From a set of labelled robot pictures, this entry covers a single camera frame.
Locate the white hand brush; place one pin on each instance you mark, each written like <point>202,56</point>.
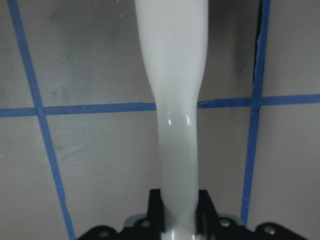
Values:
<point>173,37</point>

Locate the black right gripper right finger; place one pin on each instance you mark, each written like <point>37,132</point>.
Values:
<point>211,226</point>

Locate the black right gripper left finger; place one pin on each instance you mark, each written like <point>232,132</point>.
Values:
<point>150,226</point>

